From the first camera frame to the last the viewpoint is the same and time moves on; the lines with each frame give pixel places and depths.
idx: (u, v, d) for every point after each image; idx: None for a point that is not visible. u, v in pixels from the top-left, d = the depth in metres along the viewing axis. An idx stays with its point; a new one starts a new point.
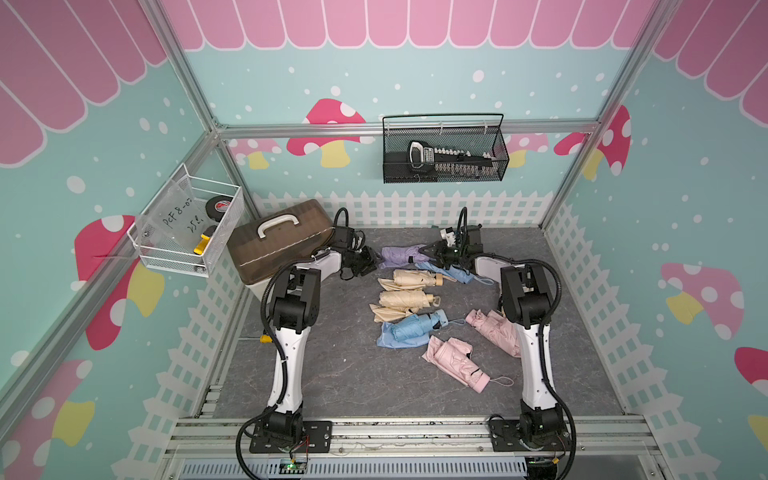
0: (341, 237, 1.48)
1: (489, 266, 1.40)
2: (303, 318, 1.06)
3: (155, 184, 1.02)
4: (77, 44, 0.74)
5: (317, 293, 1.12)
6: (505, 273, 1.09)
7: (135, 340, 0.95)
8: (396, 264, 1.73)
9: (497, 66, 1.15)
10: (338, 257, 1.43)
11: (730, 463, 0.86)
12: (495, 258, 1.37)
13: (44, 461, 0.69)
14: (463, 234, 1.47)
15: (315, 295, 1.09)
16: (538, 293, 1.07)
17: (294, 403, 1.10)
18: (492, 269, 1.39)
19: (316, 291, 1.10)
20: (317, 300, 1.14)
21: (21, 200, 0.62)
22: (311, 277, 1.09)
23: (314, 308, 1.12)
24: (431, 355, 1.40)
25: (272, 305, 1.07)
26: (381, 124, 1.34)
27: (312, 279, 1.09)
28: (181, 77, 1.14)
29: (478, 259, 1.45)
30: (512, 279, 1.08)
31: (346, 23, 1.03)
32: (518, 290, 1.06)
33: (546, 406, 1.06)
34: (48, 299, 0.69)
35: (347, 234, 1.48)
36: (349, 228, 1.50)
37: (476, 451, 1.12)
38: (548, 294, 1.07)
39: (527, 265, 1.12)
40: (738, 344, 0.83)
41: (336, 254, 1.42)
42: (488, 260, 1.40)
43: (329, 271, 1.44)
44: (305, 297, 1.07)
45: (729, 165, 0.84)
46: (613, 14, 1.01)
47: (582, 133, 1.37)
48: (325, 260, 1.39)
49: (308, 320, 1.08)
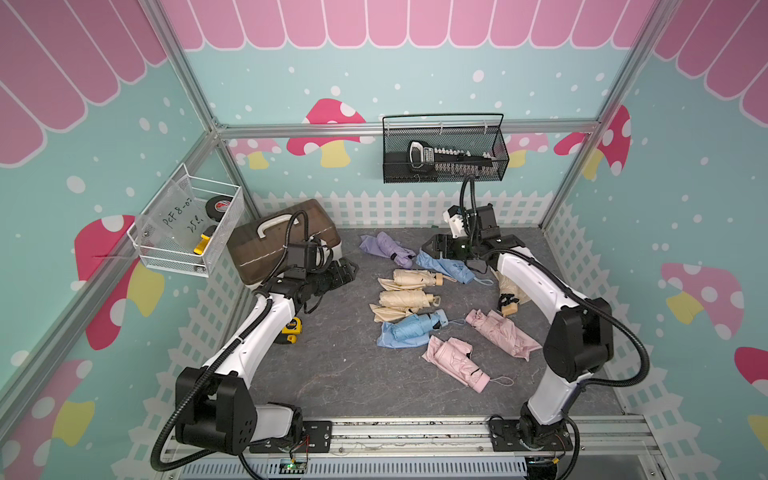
0: (297, 260, 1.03)
1: (524, 278, 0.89)
2: (226, 447, 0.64)
3: (155, 184, 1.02)
4: (76, 43, 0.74)
5: (245, 406, 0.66)
6: (563, 321, 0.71)
7: (134, 340, 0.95)
8: (380, 254, 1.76)
9: (496, 66, 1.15)
10: (286, 308, 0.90)
11: (730, 462, 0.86)
12: (533, 269, 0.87)
13: (44, 462, 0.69)
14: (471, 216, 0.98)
15: (240, 414, 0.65)
16: (600, 346, 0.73)
17: (285, 428, 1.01)
18: (527, 282, 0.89)
19: (240, 407, 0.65)
20: (252, 405, 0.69)
21: (21, 201, 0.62)
22: (227, 391, 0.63)
23: (246, 422, 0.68)
24: (431, 355, 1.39)
25: (179, 433, 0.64)
26: (381, 124, 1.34)
27: (227, 395, 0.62)
28: (181, 76, 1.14)
29: (504, 257, 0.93)
30: (573, 334, 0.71)
31: (346, 22, 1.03)
32: (579, 349, 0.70)
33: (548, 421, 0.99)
34: (48, 299, 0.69)
35: (306, 253, 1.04)
36: (309, 246, 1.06)
37: (476, 451, 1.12)
38: (612, 345, 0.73)
39: (583, 304, 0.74)
40: (738, 344, 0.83)
41: (284, 302, 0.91)
42: (524, 268, 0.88)
43: (273, 334, 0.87)
44: (223, 421, 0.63)
45: (728, 166, 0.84)
46: (613, 15, 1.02)
47: (582, 133, 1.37)
48: (258, 332, 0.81)
49: (235, 445, 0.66)
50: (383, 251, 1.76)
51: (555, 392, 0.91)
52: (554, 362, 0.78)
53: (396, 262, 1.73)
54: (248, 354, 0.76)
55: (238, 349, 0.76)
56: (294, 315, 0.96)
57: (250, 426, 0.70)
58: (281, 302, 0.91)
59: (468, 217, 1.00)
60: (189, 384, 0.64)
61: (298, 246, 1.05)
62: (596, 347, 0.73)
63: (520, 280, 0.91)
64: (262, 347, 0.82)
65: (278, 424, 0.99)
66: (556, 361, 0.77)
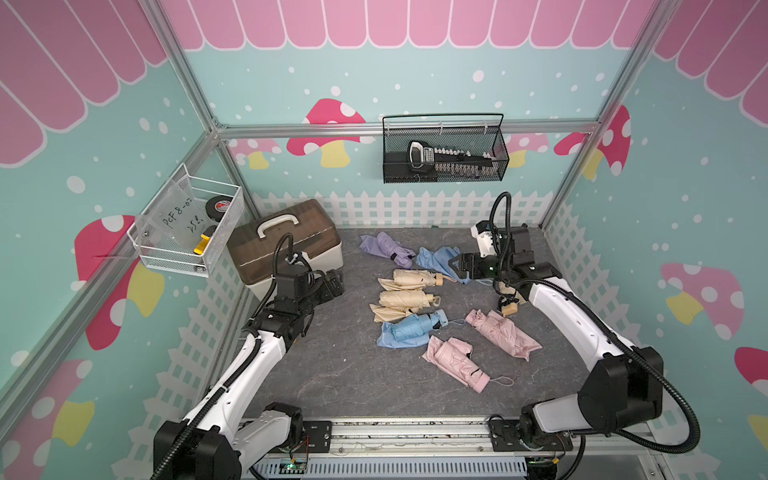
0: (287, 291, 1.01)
1: (559, 313, 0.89)
2: None
3: (155, 184, 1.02)
4: (76, 43, 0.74)
5: (227, 461, 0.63)
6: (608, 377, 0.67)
7: (135, 340, 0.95)
8: (380, 254, 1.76)
9: (496, 66, 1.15)
10: (274, 349, 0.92)
11: (730, 462, 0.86)
12: (571, 304, 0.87)
13: (44, 461, 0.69)
14: (507, 239, 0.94)
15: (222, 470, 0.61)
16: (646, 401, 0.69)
17: (283, 432, 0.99)
18: (562, 318, 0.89)
19: (222, 464, 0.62)
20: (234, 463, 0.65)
21: (21, 201, 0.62)
22: (206, 448, 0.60)
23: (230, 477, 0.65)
24: (431, 355, 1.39)
25: None
26: (381, 124, 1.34)
27: (207, 452, 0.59)
28: (181, 77, 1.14)
29: (540, 288, 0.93)
30: (619, 389, 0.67)
31: (346, 22, 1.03)
32: (624, 406, 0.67)
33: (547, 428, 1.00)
34: (49, 299, 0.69)
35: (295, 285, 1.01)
36: (297, 276, 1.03)
37: (476, 451, 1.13)
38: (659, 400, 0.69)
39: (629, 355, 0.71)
40: (738, 344, 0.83)
41: (272, 344, 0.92)
42: (561, 303, 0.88)
43: (260, 377, 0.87)
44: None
45: (728, 166, 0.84)
46: (613, 15, 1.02)
47: (583, 133, 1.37)
48: (244, 377, 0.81)
49: None
50: (384, 251, 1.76)
51: (569, 416, 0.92)
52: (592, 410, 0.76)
53: (396, 262, 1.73)
54: (233, 402, 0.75)
55: (221, 399, 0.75)
56: (284, 352, 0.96)
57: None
58: (269, 344, 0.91)
59: (500, 238, 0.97)
60: (168, 441, 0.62)
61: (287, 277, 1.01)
62: (641, 402, 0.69)
63: (554, 313, 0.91)
64: (249, 391, 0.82)
65: (275, 434, 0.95)
66: (595, 411, 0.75)
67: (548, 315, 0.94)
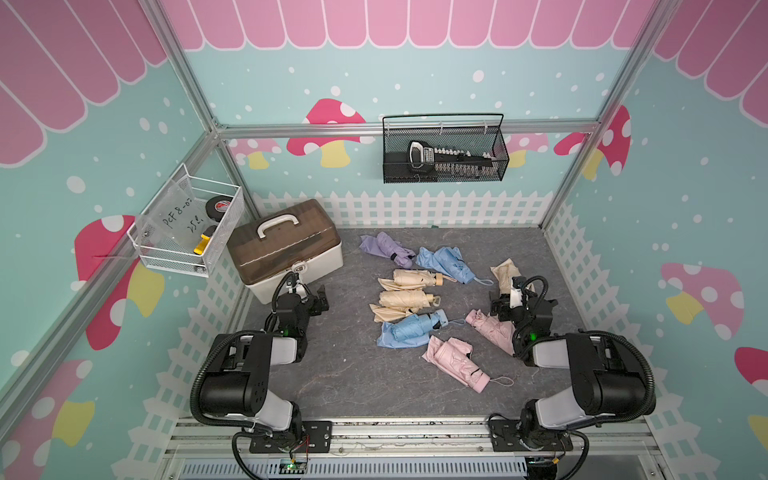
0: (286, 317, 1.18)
1: (551, 349, 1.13)
2: (245, 393, 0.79)
3: (155, 184, 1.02)
4: (76, 43, 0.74)
5: (265, 363, 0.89)
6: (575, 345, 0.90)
7: (135, 340, 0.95)
8: (380, 254, 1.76)
9: (497, 66, 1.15)
10: (292, 345, 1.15)
11: (729, 462, 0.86)
12: (558, 339, 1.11)
13: (44, 462, 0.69)
14: (532, 317, 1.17)
15: (261, 365, 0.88)
16: (629, 376, 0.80)
17: (286, 420, 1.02)
18: (557, 355, 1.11)
19: (263, 363, 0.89)
20: (265, 381, 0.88)
21: (21, 201, 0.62)
22: (258, 343, 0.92)
23: (261, 387, 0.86)
24: (431, 355, 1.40)
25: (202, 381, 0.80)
26: (381, 124, 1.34)
27: (260, 343, 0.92)
28: (181, 77, 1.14)
29: (538, 347, 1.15)
30: (585, 351, 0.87)
31: (346, 22, 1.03)
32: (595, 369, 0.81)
33: (545, 424, 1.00)
34: (48, 299, 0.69)
35: (291, 314, 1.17)
36: (292, 308, 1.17)
37: (476, 451, 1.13)
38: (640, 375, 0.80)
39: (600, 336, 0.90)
40: (739, 344, 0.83)
41: (290, 343, 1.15)
42: (548, 344, 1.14)
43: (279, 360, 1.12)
44: (248, 368, 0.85)
45: (728, 166, 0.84)
46: (613, 14, 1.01)
47: (582, 133, 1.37)
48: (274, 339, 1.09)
49: (252, 402, 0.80)
50: (384, 251, 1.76)
51: (568, 409, 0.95)
52: (582, 399, 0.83)
53: (396, 262, 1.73)
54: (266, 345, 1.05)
55: None
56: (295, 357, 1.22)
57: (261, 395, 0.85)
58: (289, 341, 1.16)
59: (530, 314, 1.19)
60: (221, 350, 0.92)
61: (285, 308, 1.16)
62: (620, 376, 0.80)
63: (549, 353, 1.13)
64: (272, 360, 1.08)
65: (277, 422, 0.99)
66: (582, 394, 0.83)
67: (549, 364, 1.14)
